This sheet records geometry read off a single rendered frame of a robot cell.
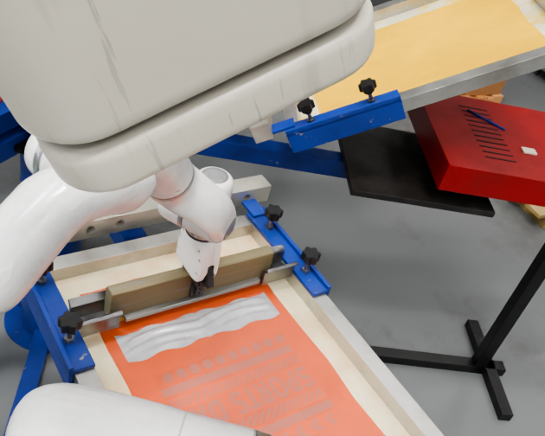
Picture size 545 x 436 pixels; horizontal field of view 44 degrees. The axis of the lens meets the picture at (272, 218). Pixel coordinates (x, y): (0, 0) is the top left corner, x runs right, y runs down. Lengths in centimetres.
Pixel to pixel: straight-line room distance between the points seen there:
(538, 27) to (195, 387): 128
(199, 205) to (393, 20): 127
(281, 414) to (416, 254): 220
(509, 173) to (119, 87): 184
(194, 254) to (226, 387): 27
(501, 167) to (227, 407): 112
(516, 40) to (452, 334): 157
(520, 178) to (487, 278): 152
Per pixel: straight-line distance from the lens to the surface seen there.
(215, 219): 111
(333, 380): 142
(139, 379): 133
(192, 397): 132
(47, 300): 139
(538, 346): 332
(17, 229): 77
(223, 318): 145
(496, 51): 190
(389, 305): 309
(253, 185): 170
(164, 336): 139
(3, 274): 77
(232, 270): 144
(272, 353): 142
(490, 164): 203
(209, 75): 24
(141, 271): 153
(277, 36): 25
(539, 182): 208
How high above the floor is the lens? 202
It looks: 37 degrees down
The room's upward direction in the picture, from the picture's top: 16 degrees clockwise
